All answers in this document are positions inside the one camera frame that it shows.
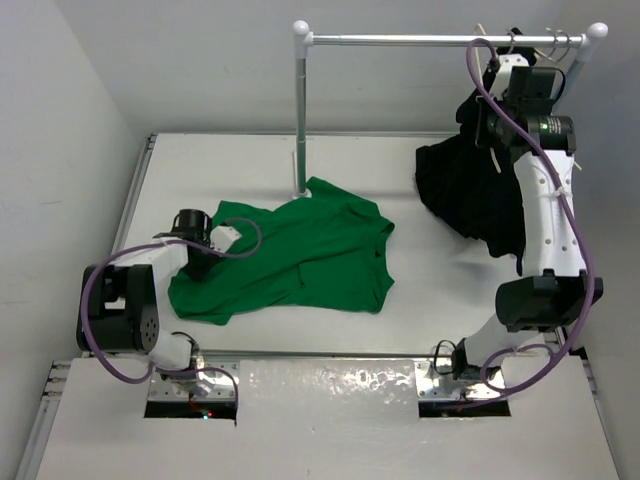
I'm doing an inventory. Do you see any hanger holding black shirt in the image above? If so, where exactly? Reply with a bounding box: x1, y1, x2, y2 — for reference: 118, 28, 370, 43
504, 27, 522, 55

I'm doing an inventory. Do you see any black hanging t-shirt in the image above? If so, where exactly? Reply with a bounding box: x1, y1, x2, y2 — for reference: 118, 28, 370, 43
415, 47, 539, 277

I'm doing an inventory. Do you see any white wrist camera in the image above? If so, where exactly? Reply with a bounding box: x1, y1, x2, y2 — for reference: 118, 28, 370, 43
210, 225, 242, 253
487, 54, 529, 100

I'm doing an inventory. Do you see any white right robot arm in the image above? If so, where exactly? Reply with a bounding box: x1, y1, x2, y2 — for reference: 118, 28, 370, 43
451, 67, 604, 397

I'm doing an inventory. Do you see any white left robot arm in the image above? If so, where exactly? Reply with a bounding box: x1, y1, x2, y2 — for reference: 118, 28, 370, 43
87, 209, 221, 371

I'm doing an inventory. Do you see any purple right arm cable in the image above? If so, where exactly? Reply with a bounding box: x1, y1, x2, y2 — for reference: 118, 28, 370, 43
465, 38, 596, 404

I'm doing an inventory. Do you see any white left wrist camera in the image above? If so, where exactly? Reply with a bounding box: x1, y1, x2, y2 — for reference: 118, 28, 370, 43
210, 225, 242, 253

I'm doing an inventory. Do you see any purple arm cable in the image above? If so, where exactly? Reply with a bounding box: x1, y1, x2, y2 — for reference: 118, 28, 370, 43
465, 38, 596, 404
79, 217, 264, 401

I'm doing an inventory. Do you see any silver clothes rack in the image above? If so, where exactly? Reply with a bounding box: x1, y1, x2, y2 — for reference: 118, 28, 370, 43
292, 20, 609, 197

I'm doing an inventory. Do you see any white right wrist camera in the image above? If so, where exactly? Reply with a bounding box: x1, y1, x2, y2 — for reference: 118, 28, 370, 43
487, 54, 529, 100

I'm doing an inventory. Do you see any green t-shirt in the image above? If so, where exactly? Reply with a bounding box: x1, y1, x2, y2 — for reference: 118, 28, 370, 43
168, 177, 395, 326

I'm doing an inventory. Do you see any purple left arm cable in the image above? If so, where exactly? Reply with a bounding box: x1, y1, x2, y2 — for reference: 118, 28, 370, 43
79, 217, 264, 401

